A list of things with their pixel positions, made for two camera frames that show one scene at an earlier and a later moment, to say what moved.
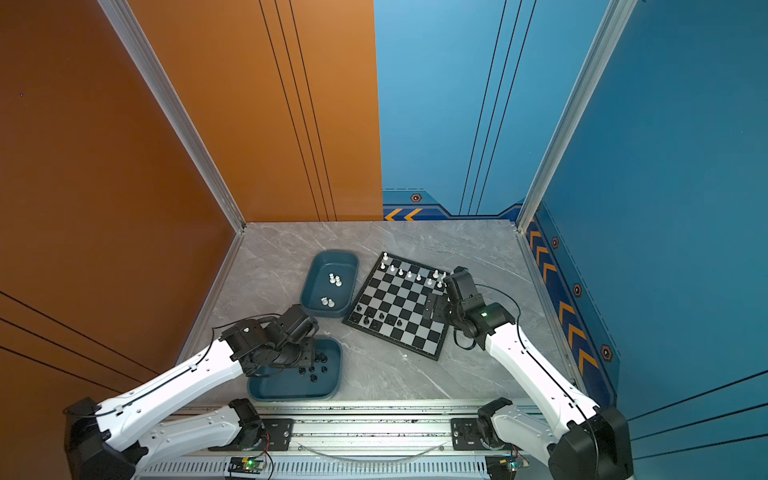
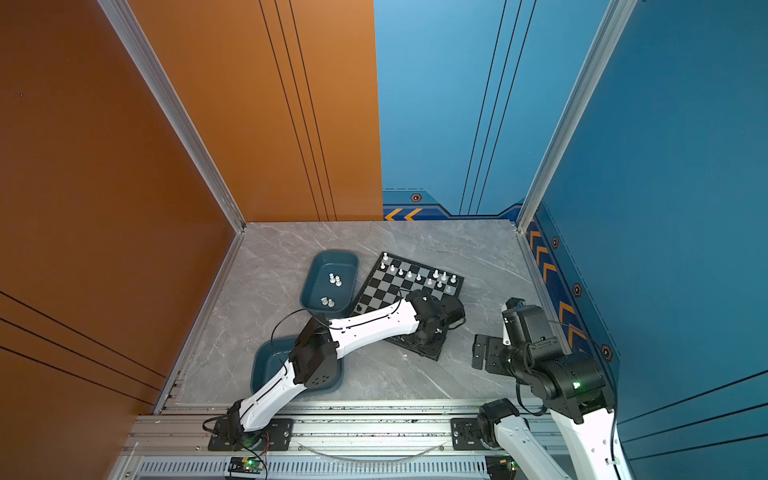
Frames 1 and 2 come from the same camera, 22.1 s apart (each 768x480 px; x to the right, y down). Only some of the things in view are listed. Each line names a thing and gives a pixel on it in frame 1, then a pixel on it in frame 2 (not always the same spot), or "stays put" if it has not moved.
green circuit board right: [501, 467] stays put
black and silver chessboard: [391, 305] stays put
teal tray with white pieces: [330, 283] stays put
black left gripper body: [298, 355] → [430, 339]
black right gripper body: [444, 312] → [500, 356]
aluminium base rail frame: [349, 440] stays put
